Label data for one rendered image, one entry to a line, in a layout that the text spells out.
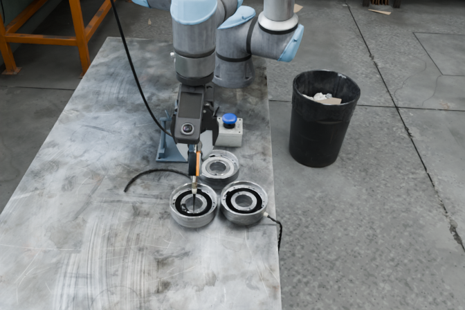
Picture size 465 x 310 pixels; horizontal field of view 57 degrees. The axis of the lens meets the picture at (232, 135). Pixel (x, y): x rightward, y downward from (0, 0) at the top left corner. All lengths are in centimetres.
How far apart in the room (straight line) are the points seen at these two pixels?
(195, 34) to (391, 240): 158
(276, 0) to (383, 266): 125
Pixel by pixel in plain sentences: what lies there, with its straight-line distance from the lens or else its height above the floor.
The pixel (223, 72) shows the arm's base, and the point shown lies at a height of 85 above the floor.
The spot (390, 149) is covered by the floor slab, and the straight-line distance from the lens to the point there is 262.
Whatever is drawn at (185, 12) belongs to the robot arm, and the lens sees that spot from 73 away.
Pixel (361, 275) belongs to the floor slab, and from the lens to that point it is 195.
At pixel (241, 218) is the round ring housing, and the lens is 93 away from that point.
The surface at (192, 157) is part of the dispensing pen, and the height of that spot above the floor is 95.
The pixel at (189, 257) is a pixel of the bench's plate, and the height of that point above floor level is 80.
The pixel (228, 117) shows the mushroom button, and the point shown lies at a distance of 113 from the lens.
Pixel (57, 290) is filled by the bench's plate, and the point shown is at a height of 80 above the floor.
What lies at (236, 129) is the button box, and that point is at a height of 84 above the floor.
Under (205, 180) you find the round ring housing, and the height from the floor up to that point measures 83.
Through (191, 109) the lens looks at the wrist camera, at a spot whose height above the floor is 108.
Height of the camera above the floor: 153
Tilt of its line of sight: 38 degrees down
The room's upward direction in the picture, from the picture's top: 3 degrees clockwise
